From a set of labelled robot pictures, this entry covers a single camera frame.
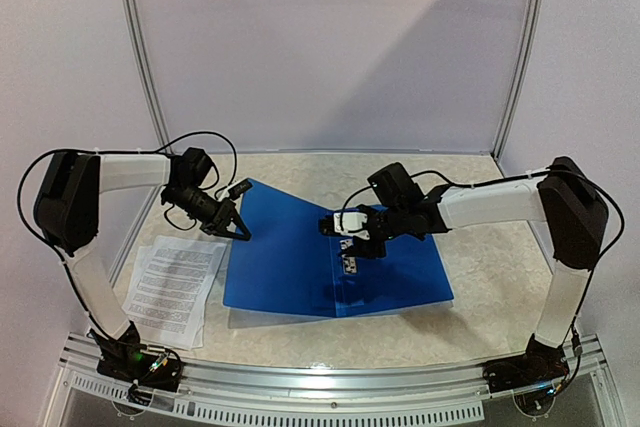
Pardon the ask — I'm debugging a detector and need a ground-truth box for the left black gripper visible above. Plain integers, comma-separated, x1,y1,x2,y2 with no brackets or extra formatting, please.
166,184,251,240

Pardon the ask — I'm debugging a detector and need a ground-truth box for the blue file folder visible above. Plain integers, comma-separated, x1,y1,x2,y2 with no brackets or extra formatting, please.
223,181,454,318

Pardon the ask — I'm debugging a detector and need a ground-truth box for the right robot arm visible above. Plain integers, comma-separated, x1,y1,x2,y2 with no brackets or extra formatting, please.
318,157,613,390

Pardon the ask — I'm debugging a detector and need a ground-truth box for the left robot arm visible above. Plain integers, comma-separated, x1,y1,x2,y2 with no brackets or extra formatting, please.
33,148,252,381

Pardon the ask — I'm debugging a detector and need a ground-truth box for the metal folder clip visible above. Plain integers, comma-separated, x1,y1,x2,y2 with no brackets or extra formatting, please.
342,257,358,275

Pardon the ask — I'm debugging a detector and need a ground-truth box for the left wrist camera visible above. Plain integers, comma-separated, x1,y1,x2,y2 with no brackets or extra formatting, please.
226,178,253,201

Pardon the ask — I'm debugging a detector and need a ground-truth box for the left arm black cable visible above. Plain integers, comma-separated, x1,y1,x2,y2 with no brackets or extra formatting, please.
17,130,239,298

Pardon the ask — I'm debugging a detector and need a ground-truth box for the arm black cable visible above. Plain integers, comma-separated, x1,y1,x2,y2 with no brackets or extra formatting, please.
17,130,239,298
339,169,627,356

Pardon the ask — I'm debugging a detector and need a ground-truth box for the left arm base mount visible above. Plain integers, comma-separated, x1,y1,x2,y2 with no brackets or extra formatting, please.
90,322,184,393

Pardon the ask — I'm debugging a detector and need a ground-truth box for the aluminium front rail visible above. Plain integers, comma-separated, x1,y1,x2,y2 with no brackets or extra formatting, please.
45,334,625,426

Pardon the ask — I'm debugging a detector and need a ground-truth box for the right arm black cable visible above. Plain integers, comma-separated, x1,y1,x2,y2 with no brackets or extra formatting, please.
339,169,627,356

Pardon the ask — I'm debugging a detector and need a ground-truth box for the left aluminium frame post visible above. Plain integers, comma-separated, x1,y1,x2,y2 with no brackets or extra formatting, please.
113,0,176,151

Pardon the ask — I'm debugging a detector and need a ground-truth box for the aluminium frame post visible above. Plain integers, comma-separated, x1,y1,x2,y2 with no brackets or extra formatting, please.
491,0,542,164
113,0,176,151

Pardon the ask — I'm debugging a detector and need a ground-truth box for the right aluminium frame post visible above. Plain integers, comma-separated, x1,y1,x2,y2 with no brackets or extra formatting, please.
491,0,542,164

